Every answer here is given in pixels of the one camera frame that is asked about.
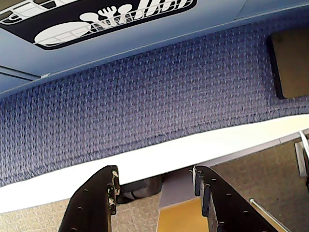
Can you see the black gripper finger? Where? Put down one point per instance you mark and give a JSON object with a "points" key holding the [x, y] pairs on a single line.
{"points": [[227, 207], [89, 205]]}

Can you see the yellow flat panel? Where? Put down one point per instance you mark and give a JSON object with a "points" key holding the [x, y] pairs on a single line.
{"points": [[181, 217]]}

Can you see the dark rounded object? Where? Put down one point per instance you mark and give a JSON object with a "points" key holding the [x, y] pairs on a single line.
{"points": [[142, 189]]}

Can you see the tan flat board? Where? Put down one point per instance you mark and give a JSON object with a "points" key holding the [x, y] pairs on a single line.
{"points": [[293, 62]]}

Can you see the dishwasher door with dish print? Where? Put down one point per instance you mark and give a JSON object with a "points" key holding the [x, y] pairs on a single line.
{"points": [[149, 31]]}

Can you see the blue toy kitchen cabinet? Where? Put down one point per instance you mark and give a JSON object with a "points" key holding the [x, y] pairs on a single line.
{"points": [[265, 9]]}

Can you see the grey metal bracket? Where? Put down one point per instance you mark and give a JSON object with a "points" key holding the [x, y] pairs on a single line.
{"points": [[300, 159]]}

